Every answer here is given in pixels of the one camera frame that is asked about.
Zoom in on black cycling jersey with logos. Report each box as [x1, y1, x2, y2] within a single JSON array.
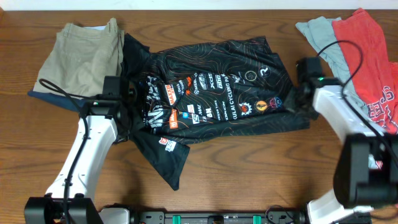
[[122, 34, 309, 190]]

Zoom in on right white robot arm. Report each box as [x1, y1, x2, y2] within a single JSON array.
[[284, 78, 397, 223]]

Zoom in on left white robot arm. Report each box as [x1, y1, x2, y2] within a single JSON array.
[[24, 95, 131, 224]]

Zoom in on folded khaki shorts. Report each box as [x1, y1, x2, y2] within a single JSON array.
[[37, 18, 124, 97]]

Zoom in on folded navy blue garment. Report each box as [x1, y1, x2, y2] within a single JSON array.
[[27, 90, 79, 112]]

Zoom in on grey t-shirt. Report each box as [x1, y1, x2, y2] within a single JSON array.
[[295, 16, 368, 115]]

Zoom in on red printed t-shirt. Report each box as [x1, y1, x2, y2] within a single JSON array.
[[332, 8, 397, 134]]

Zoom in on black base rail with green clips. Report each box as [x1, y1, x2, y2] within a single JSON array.
[[130, 205, 309, 224]]

